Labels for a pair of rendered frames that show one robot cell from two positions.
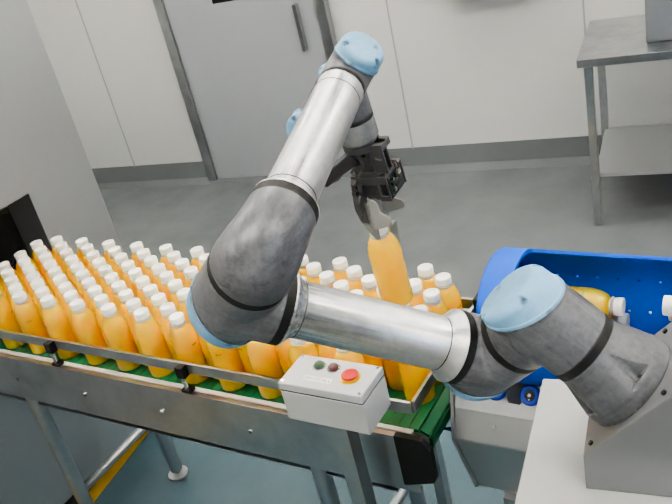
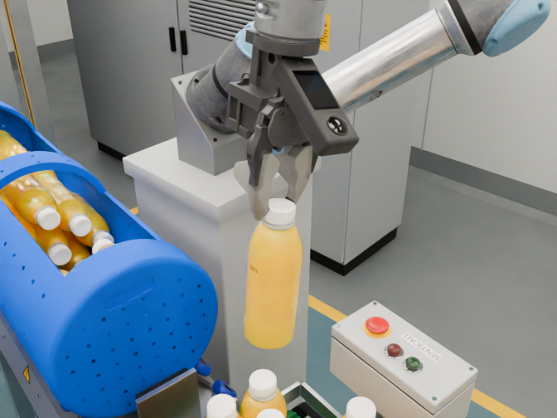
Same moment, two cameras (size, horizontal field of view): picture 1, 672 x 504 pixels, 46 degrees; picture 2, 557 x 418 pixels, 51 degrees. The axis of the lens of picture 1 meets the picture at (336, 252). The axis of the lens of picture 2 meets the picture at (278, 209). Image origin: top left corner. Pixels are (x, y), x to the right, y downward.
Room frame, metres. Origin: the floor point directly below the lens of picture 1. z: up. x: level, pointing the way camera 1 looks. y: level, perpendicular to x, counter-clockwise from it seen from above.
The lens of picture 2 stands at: (2.00, 0.06, 1.72)
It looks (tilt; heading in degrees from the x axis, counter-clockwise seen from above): 31 degrees down; 195
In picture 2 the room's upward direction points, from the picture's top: straight up
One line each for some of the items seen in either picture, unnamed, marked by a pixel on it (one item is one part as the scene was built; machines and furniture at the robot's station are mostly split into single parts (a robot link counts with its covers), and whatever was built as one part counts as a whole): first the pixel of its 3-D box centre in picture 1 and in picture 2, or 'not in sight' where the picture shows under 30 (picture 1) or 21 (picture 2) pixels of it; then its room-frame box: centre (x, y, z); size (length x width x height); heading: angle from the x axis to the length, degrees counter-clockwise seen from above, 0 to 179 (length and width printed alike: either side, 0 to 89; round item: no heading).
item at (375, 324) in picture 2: (349, 375); (377, 325); (1.31, 0.03, 1.11); 0.04 x 0.04 x 0.01
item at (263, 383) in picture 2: not in sight; (263, 381); (1.45, -0.11, 1.09); 0.04 x 0.04 x 0.02
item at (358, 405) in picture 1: (334, 392); (398, 370); (1.34, 0.07, 1.05); 0.20 x 0.10 x 0.10; 55
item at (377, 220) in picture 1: (379, 221); (287, 171); (1.38, -0.10, 1.39); 0.06 x 0.03 x 0.09; 54
